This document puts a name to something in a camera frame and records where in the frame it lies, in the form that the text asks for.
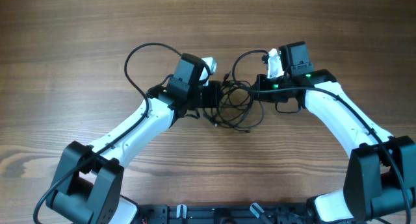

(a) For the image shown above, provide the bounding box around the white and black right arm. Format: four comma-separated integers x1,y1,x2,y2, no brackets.
253,42,415,223

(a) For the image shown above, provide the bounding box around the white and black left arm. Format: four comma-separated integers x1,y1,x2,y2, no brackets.
42,53,219,223

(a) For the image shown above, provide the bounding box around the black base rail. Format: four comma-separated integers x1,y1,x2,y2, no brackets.
132,203,315,224

